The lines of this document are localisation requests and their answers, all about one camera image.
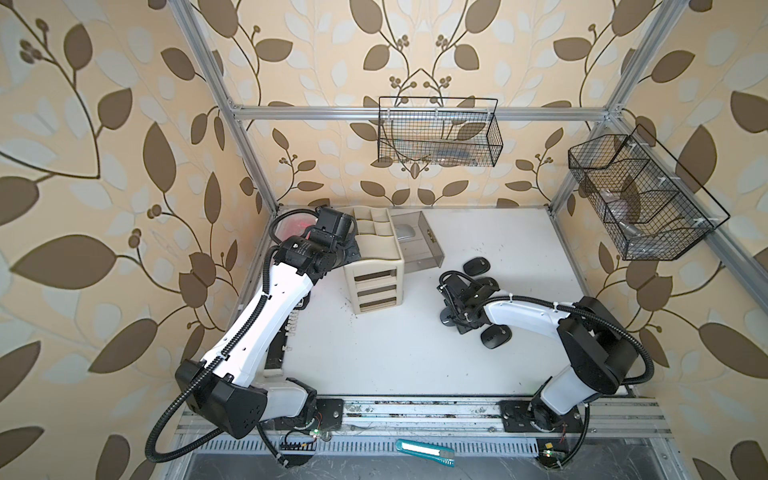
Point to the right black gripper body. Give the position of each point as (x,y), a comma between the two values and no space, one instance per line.
(461,326)

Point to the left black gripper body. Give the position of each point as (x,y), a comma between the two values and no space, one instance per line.
(345,252)

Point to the grey computer mouse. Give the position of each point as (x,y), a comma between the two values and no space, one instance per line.
(449,318)

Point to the black computer mouse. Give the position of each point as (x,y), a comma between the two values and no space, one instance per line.
(489,282)
(476,266)
(495,336)

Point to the beige drawer organizer cabinet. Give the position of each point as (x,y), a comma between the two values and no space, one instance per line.
(375,281)

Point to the white computer mouse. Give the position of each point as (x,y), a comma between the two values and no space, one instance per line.
(406,232)

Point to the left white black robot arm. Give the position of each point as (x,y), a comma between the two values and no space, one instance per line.
(220,387)

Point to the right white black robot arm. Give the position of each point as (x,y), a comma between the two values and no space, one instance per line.
(603,356)

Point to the pink clear plastic case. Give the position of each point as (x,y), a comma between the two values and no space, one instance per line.
(294,225)

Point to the black tool strip on table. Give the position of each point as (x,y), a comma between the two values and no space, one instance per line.
(278,347)

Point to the teal utility knife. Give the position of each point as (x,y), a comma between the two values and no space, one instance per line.
(439,454)

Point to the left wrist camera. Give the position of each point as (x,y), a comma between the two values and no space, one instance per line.
(335,222)

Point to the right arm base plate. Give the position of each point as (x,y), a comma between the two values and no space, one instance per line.
(522,415)

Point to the back black wire basket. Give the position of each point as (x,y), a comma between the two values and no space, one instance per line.
(443,131)

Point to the black wire basket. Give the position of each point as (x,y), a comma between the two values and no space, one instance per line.
(653,207)
(443,131)

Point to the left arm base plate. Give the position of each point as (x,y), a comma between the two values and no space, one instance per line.
(324,414)

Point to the aluminium front rail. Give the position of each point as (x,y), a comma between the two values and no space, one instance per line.
(610,417)

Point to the right black wire basket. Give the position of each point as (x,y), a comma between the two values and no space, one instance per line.
(653,207)

